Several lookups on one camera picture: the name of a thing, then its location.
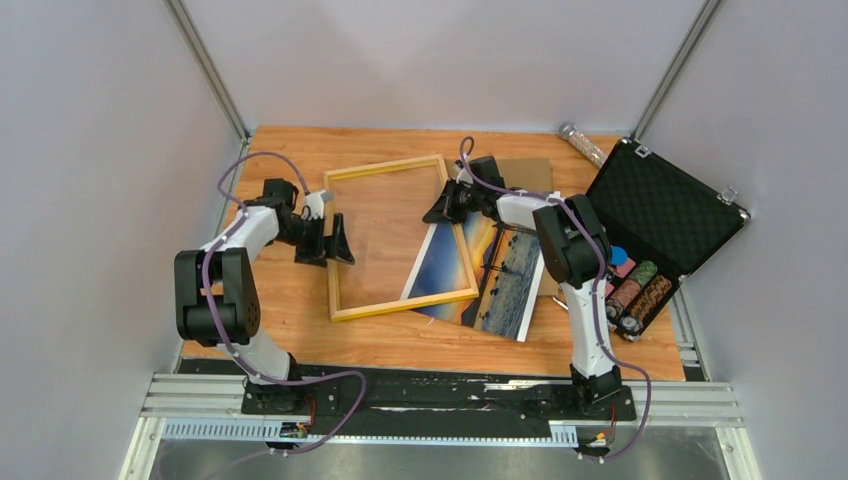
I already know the brown cardboard backing board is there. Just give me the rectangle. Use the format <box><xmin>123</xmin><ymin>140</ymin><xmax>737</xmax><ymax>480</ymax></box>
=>
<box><xmin>463</xmin><ymin>158</ymin><xmax>554</xmax><ymax>286</ymax></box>

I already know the blue round chip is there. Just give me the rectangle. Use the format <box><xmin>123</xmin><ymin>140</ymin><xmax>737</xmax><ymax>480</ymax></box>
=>
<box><xmin>609</xmin><ymin>246</ymin><xmax>629</xmax><ymax>267</ymax></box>

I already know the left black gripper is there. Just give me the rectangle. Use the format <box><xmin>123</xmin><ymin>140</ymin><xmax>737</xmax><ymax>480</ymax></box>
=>
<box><xmin>274</xmin><ymin>214</ymin><xmax>356</xmax><ymax>268</ymax></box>

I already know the purple cable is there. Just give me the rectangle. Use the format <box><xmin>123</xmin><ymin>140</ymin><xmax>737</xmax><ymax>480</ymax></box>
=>
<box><xmin>458</xmin><ymin>136</ymin><xmax>653</xmax><ymax>464</ymax></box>
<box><xmin>153</xmin><ymin>151</ymin><xmax>368</xmax><ymax>480</ymax></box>

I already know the clear acrylic sheet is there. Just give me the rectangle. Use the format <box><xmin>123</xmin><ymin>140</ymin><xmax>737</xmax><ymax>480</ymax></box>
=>
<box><xmin>329</xmin><ymin>164</ymin><xmax>473</xmax><ymax>313</ymax></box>

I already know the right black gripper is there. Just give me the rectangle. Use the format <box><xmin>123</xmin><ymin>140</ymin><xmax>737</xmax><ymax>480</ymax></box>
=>
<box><xmin>423</xmin><ymin>179</ymin><xmax>483</xmax><ymax>226</ymax></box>

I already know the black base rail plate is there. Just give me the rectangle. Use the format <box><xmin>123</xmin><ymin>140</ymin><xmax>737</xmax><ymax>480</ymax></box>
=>
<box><xmin>173</xmin><ymin>357</ymin><xmax>707</xmax><ymax>442</ymax></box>

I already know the yellow wooden picture frame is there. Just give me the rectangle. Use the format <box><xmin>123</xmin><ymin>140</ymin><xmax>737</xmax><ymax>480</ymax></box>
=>
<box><xmin>322</xmin><ymin>154</ymin><xmax>480</xmax><ymax>324</ymax></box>

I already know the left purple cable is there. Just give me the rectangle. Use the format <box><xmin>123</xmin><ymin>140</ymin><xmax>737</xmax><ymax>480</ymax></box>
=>
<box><xmin>153</xmin><ymin>151</ymin><xmax>368</xmax><ymax>480</ymax></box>

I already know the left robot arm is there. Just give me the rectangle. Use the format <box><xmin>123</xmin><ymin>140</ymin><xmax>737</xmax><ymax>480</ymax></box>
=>
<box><xmin>174</xmin><ymin>179</ymin><xmax>355</xmax><ymax>413</ymax></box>

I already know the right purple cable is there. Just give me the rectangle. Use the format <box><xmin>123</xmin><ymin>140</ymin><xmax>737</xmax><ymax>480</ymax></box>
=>
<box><xmin>458</xmin><ymin>136</ymin><xmax>653</xmax><ymax>464</ymax></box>

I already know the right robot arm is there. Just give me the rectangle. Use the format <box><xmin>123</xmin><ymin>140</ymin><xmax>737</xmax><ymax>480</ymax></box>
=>
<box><xmin>422</xmin><ymin>156</ymin><xmax>623</xmax><ymax>418</ymax></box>

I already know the black aluminium chip case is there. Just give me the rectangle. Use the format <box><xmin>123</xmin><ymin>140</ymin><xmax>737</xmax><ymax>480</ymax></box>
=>
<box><xmin>586</xmin><ymin>138</ymin><xmax>750</xmax><ymax>342</ymax></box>

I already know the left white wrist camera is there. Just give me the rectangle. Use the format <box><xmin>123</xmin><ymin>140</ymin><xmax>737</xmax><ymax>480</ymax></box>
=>
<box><xmin>301</xmin><ymin>189</ymin><xmax>334</xmax><ymax>221</ymax></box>

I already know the sunset landscape photo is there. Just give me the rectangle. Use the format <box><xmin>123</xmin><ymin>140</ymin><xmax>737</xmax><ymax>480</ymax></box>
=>
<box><xmin>400</xmin><ymin>212</ymin><xmax>557</xmax><ymax>342</ymax></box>

